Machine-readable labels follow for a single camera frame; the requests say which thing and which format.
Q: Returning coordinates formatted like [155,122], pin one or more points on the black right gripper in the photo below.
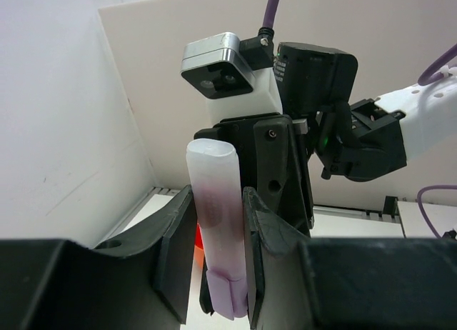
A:
[310,79]

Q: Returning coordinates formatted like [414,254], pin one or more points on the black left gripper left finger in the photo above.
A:
[139,279]

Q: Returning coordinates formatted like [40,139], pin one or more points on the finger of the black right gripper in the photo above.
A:
[204,294]

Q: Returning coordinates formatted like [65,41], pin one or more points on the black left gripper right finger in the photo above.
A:
[296,282]

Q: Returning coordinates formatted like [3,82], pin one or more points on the purple translucent highlighter pen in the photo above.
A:
[215,181]

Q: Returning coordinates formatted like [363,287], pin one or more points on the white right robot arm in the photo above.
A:
[374,137]

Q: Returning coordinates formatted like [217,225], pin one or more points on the orange round divided container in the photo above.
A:
[199,248]

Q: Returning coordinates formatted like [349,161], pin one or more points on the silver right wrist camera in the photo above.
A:
[235,76]

